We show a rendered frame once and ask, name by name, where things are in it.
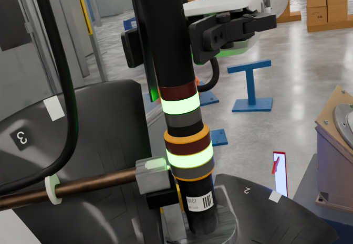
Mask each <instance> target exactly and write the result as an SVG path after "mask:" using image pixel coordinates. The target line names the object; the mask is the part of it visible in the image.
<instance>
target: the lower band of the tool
mask: <svg viewBox="0 0 353 244"><path fill-rule="evenodd" d="M203 124H204V128H203V130H202V131H200V132H199V133H197V134H195V135H191V136H187V137H173V136H170V135H169V134H168V130H166V131H165V133H164V139H165V140H166V141H168V142H170V143H174V144H184V143H191V142H194V141H197V140H199V139H201V138H203V137H205V136H206V135H207V134H208V132H209V127H208V125H207V124H205V123H203ZM209 146H210V145H209ZM209 146H208V147H209ZM208 147H207V148H208ZM207 148H205V149H204V150H202V151H200V152H197V153H194V154H190V155H175V154H172V153H170V152H169V153H170V154H172V155H175V156H191V155H195V154H199V153H201V152H203V151H205V150H206V149H207ZM211 158H212V156H211ZM211 158H210V159H211ZM210 159H209V160H210ZM209 160H208V161H209ZM208 161H206V162H205V163H207V162H208ZM205 163H203V164H205ZM170 164H171V163H170ZM203 164H200V165H198V166H201V165H203ZM171 165H172V164H171ZM173 166H175V165H173ZM198 166H193V167H178V166H175V167H178V168H194V167H198ZM214 166H215V165H214ZM213 170H214V168H213V169H212V170H211V171H210V172H209V173H208V174H206V175H204V176H202V177H199V178H194V179H182V178H178V177H176V176H174V175H173V174H172V175H173V176H174V177H175V178H177V179H179V180H181V181H186V182H193V181H198V180H201V179H203V178H205V177H207V176H209V175H210V174H211V173H212V172H213Z"/></svg>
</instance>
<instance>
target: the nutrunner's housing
mask: <svg viewBox="0 0 353 244"><path fill-rule="evenodd" d="M178 184H179V189H180V194H181V199H182V204H183V208H184V211H185V213H186V216H187V219H188V224H189V229H190V230H191V232H193V233H194V234H196V235H200V236H205V235H209V234H211V233H213V232H214V231H215V230H216V229H217V227H218V225H219V222H218V218H217V212H216V207H217V203H216V196H215V190H214V184H213V177H212V173H211V174H210V175H209V176H207V177H205V178H203V179H201V180H198V181H193V182H186V181H181V180H179V179H178Z"/></svg>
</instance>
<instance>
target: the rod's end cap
mask: <svg viewBox="0 0 353 244"><path fill-rule="evenodd" d="M164 164H166V161H165V160H164V159H163V158H159V159H156V160H151V161H147V163H146V164H145V167H147V168H148V169H150V168H155V167H160V166H164ZM166 165H167V164H166Z"/></svg>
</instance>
